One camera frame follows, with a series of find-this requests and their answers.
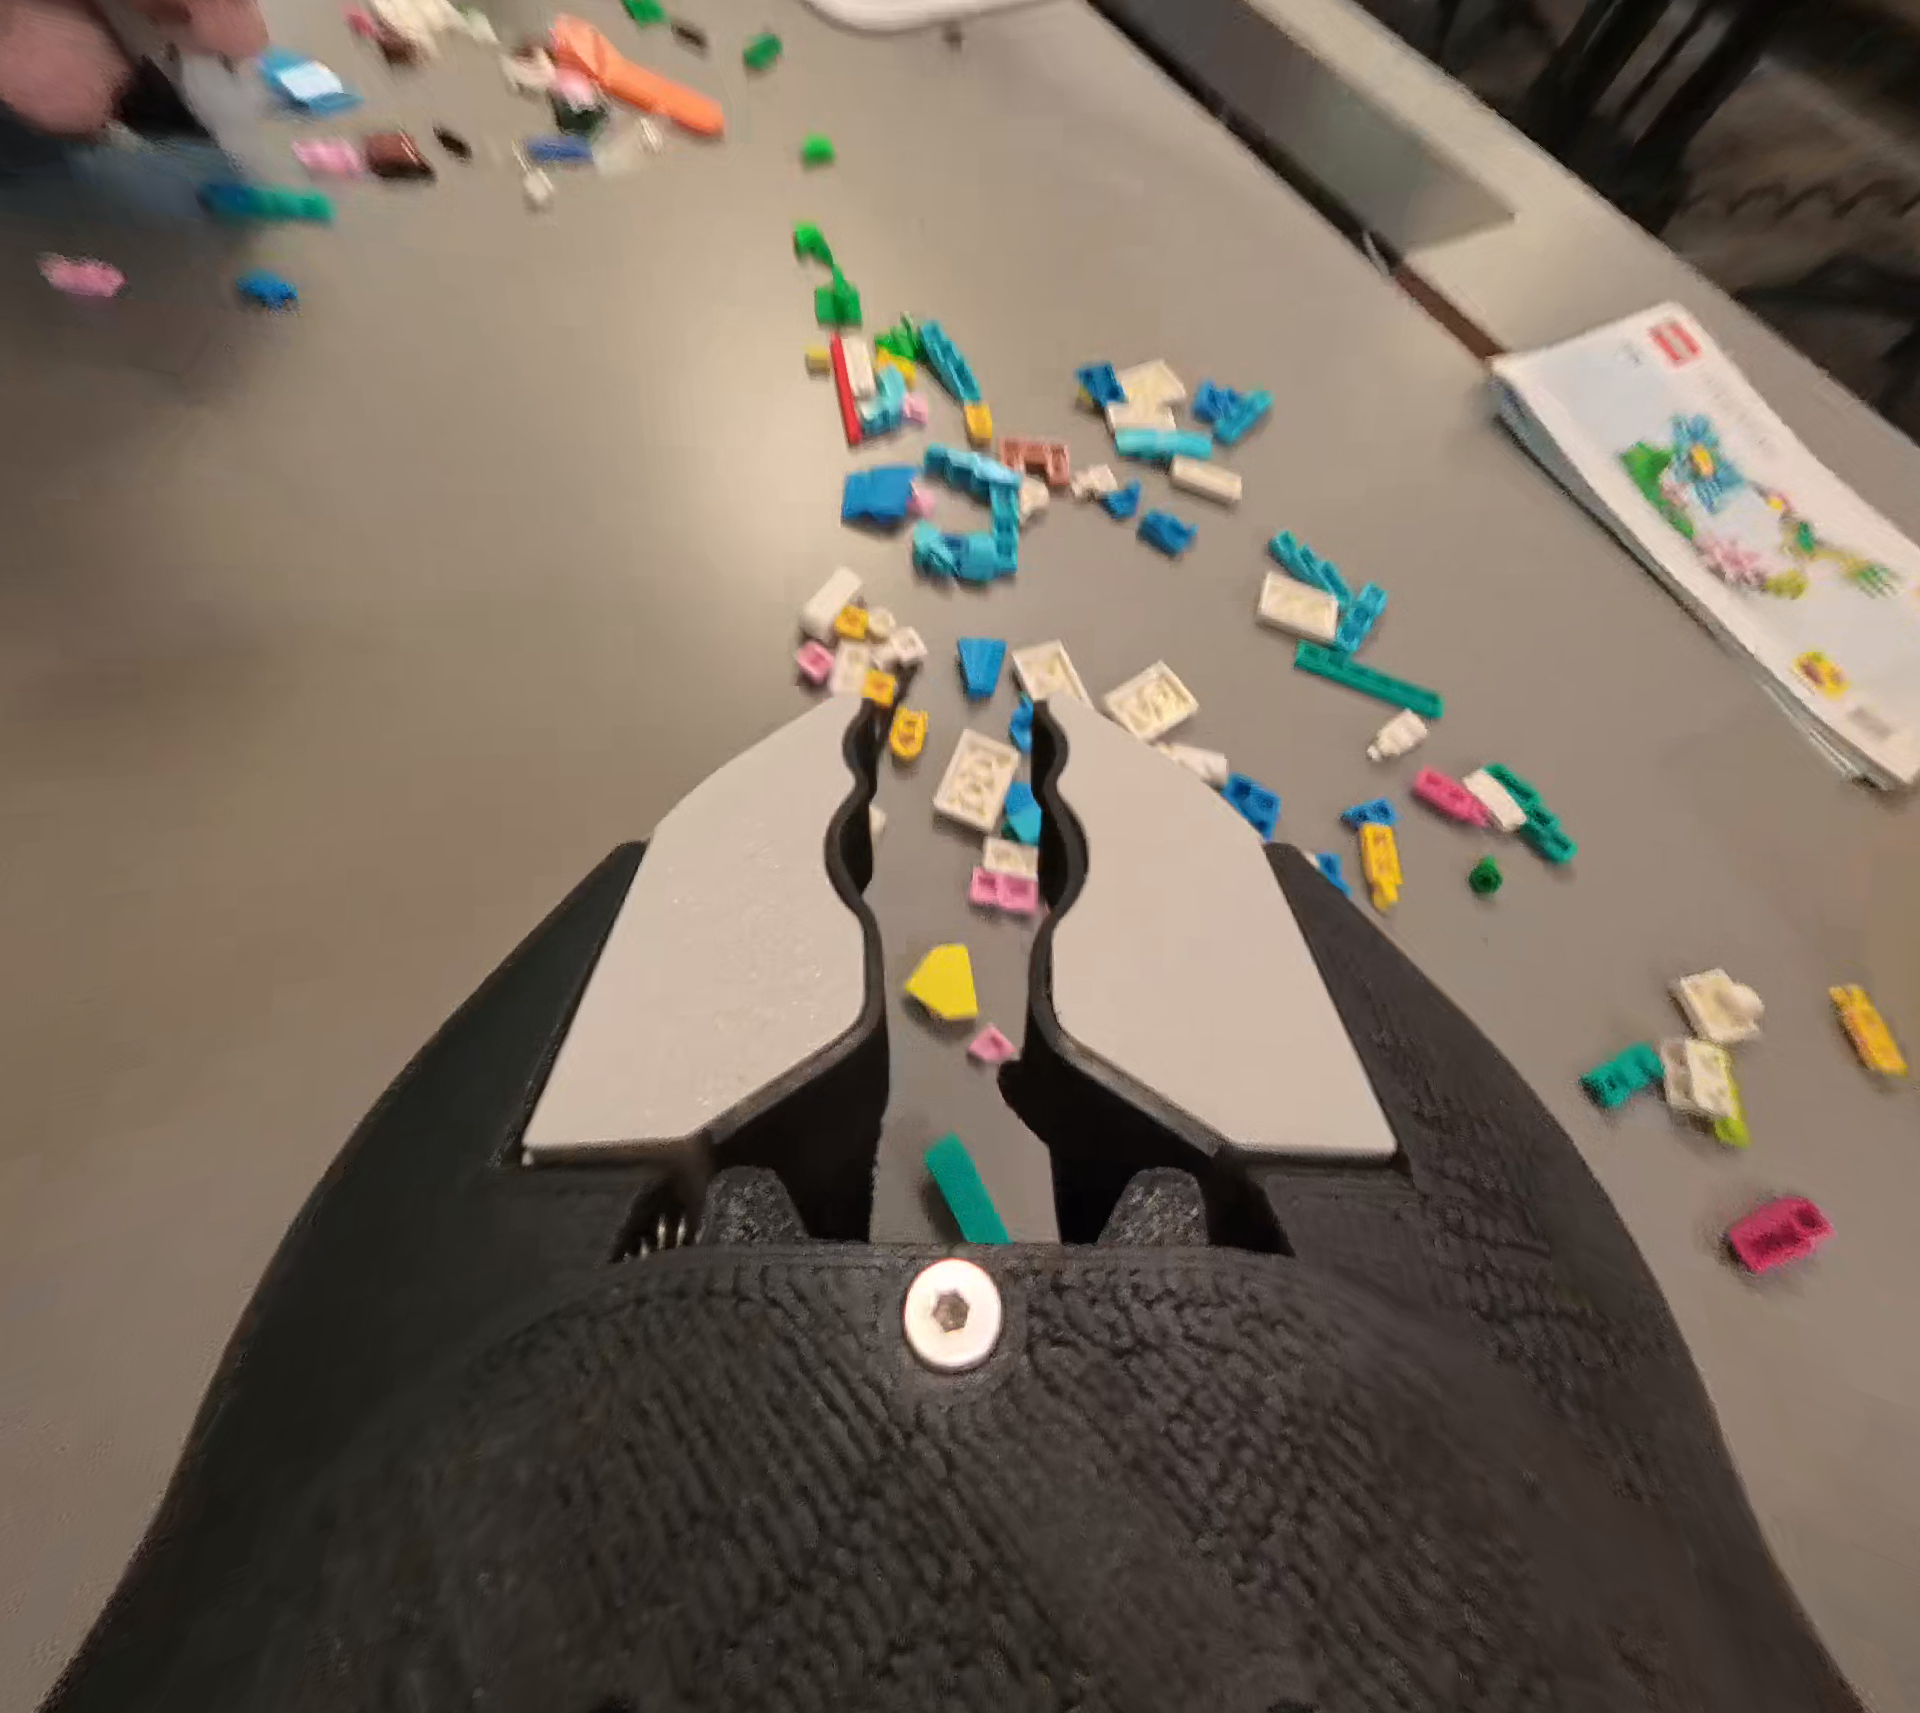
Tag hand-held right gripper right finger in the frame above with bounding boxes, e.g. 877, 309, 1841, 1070
1001, 690, 1400, 1162

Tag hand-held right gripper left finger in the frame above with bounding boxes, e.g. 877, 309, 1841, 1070
522, 697, 890, 1166

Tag lego bricks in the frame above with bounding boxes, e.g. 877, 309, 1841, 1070
36, 0, 1913, 1281

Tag lego instruction booklet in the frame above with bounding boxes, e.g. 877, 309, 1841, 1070
1488, 303, 1920, 792

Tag black desk cable cover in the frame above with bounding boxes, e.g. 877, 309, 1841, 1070
1076, 0, 1517, 273

